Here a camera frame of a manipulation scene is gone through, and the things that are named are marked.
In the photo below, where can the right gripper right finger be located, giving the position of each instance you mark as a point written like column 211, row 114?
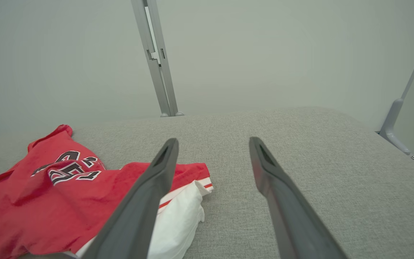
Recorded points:
column 293, row 216

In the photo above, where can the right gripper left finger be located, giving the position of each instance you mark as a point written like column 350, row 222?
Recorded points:
column 138, row 216

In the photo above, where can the red basketball jersey white trim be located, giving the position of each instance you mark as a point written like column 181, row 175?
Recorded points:
column 49, row 201

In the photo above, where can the grey partition post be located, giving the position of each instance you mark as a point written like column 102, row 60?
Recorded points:
column 170, row 90
column 161, row 90

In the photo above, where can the grey side post curved foot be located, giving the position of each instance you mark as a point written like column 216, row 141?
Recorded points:
column 395, row 115

